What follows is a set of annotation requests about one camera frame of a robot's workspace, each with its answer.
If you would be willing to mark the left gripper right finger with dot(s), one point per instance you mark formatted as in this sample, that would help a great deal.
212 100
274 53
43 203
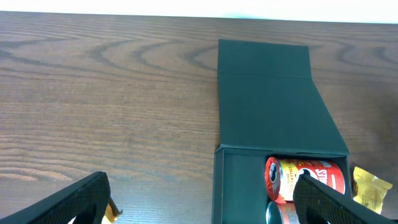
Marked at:
316 202

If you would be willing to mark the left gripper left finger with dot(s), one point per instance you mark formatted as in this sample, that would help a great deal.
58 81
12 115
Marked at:
83 202

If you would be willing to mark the silver-sided Pringles can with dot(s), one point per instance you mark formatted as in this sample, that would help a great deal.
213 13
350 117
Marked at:
281 213

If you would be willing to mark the yellow snack packet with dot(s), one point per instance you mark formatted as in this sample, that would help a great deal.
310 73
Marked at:
369 190

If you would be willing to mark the orange snack packet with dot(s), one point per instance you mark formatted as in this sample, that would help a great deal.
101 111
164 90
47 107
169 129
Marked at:
112 213

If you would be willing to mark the dark green open box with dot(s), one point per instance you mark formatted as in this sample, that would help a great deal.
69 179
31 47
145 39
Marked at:
269 106

